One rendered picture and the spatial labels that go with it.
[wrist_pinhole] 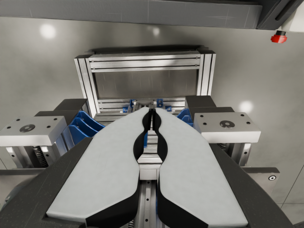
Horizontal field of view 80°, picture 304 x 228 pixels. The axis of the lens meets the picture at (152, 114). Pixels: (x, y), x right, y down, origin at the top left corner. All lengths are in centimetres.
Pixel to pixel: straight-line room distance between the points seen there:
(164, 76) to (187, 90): 18
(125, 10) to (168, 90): 89
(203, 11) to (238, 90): 123
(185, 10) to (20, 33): 138
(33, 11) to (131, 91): 89
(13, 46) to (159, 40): 103
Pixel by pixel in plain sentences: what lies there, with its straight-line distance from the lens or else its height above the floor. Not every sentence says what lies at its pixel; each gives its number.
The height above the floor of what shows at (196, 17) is 95.
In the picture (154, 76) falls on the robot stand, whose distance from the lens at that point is 119.
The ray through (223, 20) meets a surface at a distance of 40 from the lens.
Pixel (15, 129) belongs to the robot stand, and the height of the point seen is 97.
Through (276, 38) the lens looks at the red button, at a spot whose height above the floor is 81.
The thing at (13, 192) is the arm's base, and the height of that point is 106.
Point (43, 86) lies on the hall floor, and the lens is 170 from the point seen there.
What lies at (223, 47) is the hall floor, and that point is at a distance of 143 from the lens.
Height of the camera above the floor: 133
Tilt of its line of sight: 59 degrees down
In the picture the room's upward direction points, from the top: 177 degrees counter-clockwise
